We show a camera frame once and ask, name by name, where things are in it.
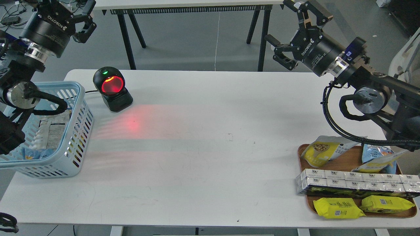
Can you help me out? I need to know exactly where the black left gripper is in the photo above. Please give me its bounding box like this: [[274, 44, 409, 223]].
[[19, 0, 96, 58]]

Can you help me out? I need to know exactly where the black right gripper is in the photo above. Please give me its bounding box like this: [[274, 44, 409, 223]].
[[264, 0, 349, 77]]

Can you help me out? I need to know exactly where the yellow white snack pouch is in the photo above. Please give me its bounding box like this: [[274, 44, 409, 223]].
[[300, 135, 360, 168]]

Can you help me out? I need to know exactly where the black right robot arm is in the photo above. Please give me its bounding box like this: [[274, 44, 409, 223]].
[[264, 0, 420, 151]]

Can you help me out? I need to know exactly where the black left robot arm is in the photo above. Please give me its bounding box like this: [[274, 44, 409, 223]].
[[1, 0, 96, 178]]

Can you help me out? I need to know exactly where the white snack bag in basket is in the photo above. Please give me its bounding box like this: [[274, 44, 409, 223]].
[[30, 109, 72, 151]]

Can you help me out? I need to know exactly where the light blue plastic basket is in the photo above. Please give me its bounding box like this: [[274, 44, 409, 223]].
[[0, 81, 94, 178]]

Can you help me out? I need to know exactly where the blue snack pouch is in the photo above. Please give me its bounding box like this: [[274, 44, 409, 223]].
[[351, 144, 407, 174]]

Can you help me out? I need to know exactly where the blue snack bag in basket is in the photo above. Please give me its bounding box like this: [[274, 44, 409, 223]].
[[22, 147, 54, 160]]

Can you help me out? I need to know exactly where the white boxed snack multipack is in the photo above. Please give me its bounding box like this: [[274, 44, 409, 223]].
[[295, 168, 420, 199]]

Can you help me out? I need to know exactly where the yellow snack pack left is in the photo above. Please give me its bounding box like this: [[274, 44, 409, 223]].
[[313, 198, 366, 219]]

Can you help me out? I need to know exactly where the yellow snack pack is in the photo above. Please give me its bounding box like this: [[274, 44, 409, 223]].
[[313, 198, 366, 219], [359, 195, 415, 213]]

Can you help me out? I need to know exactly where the yellow snack pack right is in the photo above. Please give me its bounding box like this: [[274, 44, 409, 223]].
[[359, 195, 415, 213]]

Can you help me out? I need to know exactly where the black-legged background table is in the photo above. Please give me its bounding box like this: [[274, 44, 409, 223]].
[[93, 0, 285, 72]]

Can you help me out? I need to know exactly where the black barcode scanner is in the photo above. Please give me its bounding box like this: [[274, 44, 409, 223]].
[[93, 66, 133, 112]]

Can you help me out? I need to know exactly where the white chair base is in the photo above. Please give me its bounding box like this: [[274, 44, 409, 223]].
[[388, 29, 420, 87]]

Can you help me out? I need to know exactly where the brown wooden tray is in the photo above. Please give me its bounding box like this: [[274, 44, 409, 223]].
[[297, 144, 418, 218]]

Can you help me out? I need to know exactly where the white hanging cable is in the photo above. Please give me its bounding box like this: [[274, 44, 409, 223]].
[[214, 12, 221, 71]]

